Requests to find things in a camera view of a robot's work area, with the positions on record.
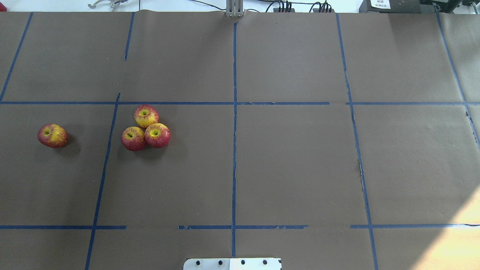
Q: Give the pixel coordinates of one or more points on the lone red yellow apple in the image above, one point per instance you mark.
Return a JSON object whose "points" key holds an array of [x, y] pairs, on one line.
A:
{"points": [[53, 135]]}

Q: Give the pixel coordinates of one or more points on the red yellow apple far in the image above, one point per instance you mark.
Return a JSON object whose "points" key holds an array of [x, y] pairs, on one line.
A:
{"points": [[146, 115]]}

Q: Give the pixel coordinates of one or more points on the red yellow apple middle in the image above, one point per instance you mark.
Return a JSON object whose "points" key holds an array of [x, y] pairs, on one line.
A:
{"points": [[133, 139]]}

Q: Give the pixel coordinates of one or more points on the black orange usb hub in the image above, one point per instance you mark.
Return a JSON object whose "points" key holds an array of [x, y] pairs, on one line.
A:
{"points": [[283, 7]]}

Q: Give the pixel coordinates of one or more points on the black computer box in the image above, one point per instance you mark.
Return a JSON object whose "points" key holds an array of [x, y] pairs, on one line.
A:
{"points": [[396, 7]]}

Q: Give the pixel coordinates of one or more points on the red yellow apple near pedestal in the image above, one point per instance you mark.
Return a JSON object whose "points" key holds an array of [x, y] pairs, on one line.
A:
{"points": [[157, 135]]}

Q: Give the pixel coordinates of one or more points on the aluminium frame post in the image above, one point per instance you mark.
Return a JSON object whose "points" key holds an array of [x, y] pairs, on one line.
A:
{"points": [[234, 8]]}

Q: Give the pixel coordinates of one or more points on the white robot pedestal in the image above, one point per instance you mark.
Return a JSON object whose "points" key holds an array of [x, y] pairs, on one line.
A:
{"points": [[233, 264]]}

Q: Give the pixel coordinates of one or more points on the green handled reacher grabber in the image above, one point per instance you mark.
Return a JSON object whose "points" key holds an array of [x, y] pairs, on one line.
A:
{"points": [[113, 4]]}

